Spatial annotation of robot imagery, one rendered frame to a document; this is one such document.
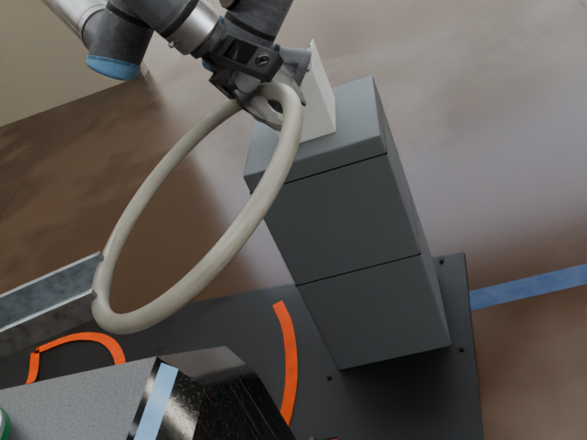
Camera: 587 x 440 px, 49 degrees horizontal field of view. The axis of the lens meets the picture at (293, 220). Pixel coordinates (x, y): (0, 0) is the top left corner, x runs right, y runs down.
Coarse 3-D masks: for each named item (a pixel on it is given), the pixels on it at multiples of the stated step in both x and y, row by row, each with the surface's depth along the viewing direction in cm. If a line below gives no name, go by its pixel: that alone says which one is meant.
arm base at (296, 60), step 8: (280, 48) 178; (288, 48) 180; (296, 48) 181; (288, 56) 177; (296, 56) 177; (304, 56) 177; (288, 64) 176; (296, 64) 176; (304, 64) 176; (296, 72) 175; (304, 72) 176; (296, 80) 175; (272, 104) 183; (280, 104) 179; (280, 112) 183
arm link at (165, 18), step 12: (132, 0) 98; (144, 0) 98; (156, 0) 98; (168, 0) 98; (180, 0) 99; (192, 0) 100; (144, 12) 99; (156, 12) 99; (168, 12) 99; (180, 12) 99; (156, 24) 101; (168, 24) 100; (180, 24) 100; (168, 36) 102
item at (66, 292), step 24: (72, 264) 116; (96, 264) 116; (24, 288) 116; (48, 288) 117; (72, 288) 118; (0, 312) 118; (24, 312) 118; (48, 312) 106; (72, 312) 107; (0, 336) 108; (24, 336) 108; (48, 336) 109
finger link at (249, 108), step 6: (234, 90) 108; (240, 96) 108; (246, 96) 108; (252, 96) 109; (240, 102) 108; (246, 102) 108; (246, 108) 109; (252, 108) 109; (252, 114) 110; (258, 114) 110
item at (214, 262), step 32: (256, 96) 112; (288, 96) 99; (192, 128) 124; (288, 128) 92; (288, 160) 89; (256, 192) 86; (128, 224) 122; (256, 224) 86; (224, 256) 85; (96, 288) 109; (192, 288) 86; (96, 320) 101; (128, 320) 92; (160, 320) 89
